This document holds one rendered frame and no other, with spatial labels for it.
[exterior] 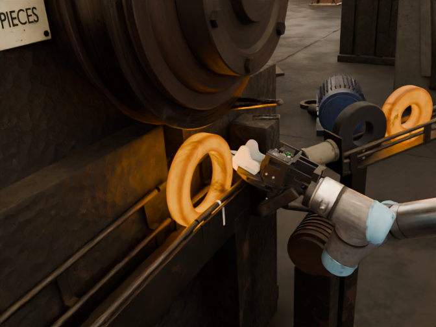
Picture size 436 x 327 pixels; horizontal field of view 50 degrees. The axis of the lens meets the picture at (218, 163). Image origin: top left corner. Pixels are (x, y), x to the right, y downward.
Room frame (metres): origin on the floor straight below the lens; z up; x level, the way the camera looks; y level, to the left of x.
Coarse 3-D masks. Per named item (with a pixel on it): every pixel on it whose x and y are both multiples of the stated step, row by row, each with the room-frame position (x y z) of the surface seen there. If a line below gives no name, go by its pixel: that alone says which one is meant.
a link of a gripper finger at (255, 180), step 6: (240, 168) 0.87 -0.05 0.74; (240, 174) 0.86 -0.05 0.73; (246, 174) 0.86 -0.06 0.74; (252, 174) 0.85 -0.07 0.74; (258, 174) 0.86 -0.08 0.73; (246, 180) 0.85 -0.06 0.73; (252, 180) 0.84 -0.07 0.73; (258, 180) 0.84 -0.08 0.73; (258, 186) 0.83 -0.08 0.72; (264, 186) 0.83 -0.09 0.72
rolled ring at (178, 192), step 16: (192, 144) 0.78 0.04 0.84; (208, 144) 0.81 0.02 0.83; (224, 144) 0.85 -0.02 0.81; (176, 160) 0.76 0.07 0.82; (192, 160) 0.76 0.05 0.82; (224, 160) 0.85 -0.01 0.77; (176, 176) 0.74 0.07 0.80; (224, 176) 0.85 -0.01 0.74; (176, 192) 0.73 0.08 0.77; (208, 192) 0.85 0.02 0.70; (224, 192) 0.84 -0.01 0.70; (176, 208) 0.73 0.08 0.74; (192, 208) 0.75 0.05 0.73
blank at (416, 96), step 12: (396, 96) 1.15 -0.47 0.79; (408, 96) 1.16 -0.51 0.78; (420, 96) 1.17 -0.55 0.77; (384, 108) 1.16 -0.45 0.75; (396, 108) 1.14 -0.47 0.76; (420, 108) 1.17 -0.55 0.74; (432, 108) 1.19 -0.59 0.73; (396, 120) 1.14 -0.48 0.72; (408, 120) 1.20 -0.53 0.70; (420, 120) 1.18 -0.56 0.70
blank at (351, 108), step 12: (348, 108) 1.11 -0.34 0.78; (360, 108) 1.10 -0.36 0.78; (372, 108) 1.11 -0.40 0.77; (336, 120) 1.10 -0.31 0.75; (348, 120) 1.08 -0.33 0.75; (360, 120) 1.10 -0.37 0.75; (372, 120) 1.11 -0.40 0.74; (384, 120) 1.13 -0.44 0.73; (336, 132) 1.08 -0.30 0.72; (348, 132) 1.08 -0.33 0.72; (372, 132) 1.12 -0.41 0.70; (384, 132) 1.13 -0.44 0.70; (348, 144) 1.09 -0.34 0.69; (360, 144) 1.11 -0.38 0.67; (348, 156) 1.09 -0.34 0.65
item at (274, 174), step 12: (276, 156) 0.83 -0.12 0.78; (288, 156) 0.85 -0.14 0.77; (300, 156) 0.85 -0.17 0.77; (264, 168) 0.84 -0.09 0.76; (276, 168) 0.82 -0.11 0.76; (288, 168) 0.83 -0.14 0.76; (300, 168) 0.83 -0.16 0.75; (312, 168) 0.82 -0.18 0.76; (324, 168) 0.82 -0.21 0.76; (264, 180) 0.84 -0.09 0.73; (276, 180) 0.82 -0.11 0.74; (288, 180) 0.83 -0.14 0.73; (300, 180) 0.82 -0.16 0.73; (312, 180) 0.80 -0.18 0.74; (276, 192) 0.83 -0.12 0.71; (300, 192) 0.81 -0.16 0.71; (312, 192) 0.79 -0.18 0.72
